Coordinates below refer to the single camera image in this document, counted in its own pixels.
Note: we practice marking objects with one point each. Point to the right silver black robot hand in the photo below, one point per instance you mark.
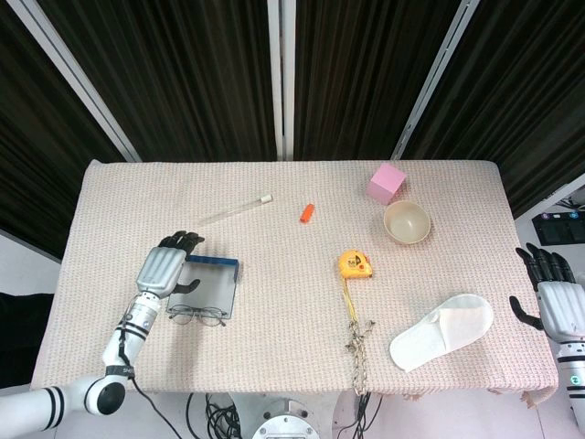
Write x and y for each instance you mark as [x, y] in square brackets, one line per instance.
[562, 306]

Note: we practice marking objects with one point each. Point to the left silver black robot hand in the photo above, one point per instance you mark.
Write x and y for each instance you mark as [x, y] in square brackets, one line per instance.
[160, 272]

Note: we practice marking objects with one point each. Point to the blue glasses case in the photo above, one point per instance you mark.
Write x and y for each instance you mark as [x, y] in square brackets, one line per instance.
[210, 288]

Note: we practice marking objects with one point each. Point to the eyeglasses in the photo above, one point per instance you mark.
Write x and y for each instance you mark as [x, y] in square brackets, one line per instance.
[198, 315]

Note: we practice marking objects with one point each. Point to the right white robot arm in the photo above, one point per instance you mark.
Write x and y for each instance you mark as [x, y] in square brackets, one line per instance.
[573, 370]

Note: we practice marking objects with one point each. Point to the silver robot base column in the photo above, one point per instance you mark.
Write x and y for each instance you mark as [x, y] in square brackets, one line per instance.
[285, 425]

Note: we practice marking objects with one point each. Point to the clear glass test tube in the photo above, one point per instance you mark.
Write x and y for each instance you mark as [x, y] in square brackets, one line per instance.
[237, 209]

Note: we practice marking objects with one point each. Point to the white disposable slipper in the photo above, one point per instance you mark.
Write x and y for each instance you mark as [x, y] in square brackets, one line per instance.
[439, 334]

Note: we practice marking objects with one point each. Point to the pink woven tablecloth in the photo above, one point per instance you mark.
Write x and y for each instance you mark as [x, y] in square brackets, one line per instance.
[283, 356]

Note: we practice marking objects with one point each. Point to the person in black clothes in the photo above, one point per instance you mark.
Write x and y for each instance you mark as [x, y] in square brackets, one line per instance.
[23, 338]

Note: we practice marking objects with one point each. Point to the small orange plastic cap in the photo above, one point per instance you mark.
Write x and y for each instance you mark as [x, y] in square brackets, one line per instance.
[307, 214]

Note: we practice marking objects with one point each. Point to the black pleated curtain panel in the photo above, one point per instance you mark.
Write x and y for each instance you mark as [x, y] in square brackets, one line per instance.
[183, 82]
[36, 160]
[356, 82]
[516, 91]

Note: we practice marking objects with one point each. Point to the beige round bowl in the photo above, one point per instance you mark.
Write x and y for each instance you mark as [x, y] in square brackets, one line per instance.
[407, 224]

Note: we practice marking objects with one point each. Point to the yellow tape measure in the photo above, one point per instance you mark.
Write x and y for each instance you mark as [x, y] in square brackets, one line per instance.
[355, 265]

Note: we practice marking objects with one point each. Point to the pink foam cube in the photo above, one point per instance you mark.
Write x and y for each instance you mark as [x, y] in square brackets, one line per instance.
[386, 183]

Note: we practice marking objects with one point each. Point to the white metal frame post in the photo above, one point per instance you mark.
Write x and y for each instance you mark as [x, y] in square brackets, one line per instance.
[434, 78]
[281, 82]
[548, 195]
[77, 82]

